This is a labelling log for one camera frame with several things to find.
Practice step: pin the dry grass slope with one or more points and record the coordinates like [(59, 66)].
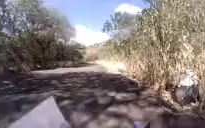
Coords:
[(96, 53)]

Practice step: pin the grey dirt path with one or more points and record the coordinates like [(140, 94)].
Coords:
[(90, 90)]

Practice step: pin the tall dry bushes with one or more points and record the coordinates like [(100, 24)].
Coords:
[(163, 43)]

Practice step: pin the robot's own part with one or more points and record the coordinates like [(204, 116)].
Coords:
[(138, 124)]

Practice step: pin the row of trees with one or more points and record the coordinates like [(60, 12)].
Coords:
[(26, 40)]

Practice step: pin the grey rock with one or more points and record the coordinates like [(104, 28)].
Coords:
[(186, 88)]

